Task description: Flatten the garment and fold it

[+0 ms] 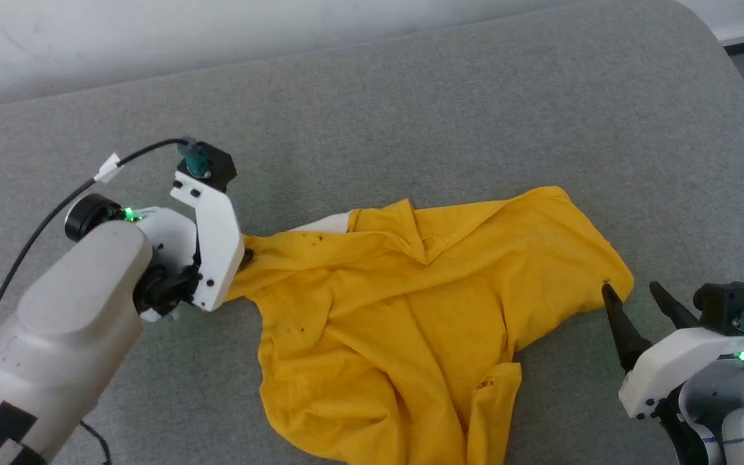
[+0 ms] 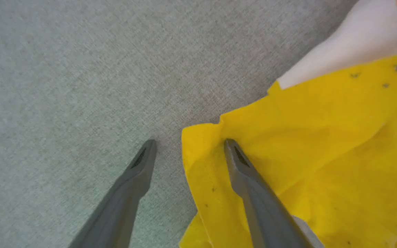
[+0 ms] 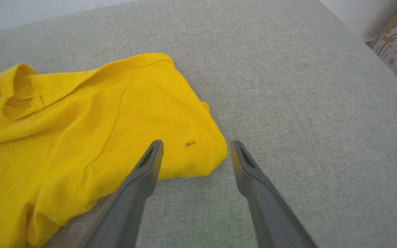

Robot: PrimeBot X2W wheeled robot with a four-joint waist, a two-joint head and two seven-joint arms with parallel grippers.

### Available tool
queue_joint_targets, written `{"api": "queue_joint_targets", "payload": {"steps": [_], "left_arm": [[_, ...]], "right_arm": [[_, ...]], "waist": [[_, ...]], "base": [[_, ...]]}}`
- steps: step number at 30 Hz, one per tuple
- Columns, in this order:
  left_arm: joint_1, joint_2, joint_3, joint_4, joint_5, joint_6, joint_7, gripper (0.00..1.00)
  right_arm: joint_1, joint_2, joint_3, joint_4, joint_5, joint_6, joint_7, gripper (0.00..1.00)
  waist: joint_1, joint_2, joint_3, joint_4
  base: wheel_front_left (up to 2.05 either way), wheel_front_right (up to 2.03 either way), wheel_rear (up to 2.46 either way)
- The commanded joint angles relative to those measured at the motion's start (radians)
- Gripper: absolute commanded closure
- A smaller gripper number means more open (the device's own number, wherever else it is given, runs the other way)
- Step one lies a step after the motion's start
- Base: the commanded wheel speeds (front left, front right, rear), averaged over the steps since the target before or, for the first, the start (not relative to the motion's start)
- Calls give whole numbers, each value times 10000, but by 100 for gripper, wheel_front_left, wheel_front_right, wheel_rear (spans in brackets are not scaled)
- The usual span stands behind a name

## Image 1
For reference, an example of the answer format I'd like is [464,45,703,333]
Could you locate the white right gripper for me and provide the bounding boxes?
[601,281,744,419]

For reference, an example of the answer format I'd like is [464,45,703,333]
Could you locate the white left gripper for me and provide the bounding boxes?
[170,171,255,312]

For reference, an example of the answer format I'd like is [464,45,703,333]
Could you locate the yellow t-shirt with white patches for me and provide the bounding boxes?
[223,186,636,465]

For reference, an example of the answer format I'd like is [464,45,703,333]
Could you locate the grey fabric table cover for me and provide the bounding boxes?
[0,0,744,465]

